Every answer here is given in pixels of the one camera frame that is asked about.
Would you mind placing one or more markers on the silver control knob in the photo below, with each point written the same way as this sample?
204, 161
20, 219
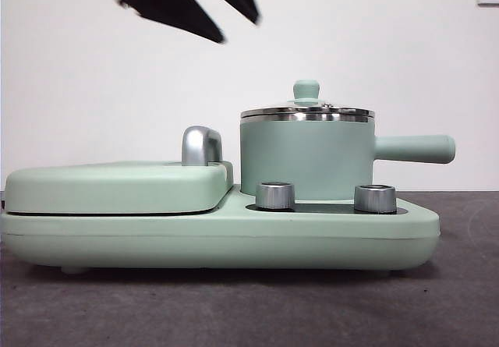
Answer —
374, 199
274, 197

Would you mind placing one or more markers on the mint green breakfast machine base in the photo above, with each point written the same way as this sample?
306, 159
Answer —
234, 245

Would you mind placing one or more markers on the mint green griddle cover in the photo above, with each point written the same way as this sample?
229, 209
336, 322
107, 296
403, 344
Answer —
117, 191

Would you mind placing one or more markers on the glass pot lid green knob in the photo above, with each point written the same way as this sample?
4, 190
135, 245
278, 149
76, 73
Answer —
306, 89

